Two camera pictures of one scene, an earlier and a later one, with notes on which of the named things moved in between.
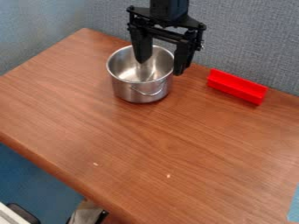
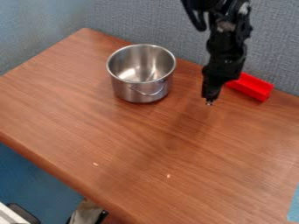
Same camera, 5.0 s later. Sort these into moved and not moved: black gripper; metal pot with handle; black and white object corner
Moved: black gripper
Not moved: black and white object corner; metal pot with handle
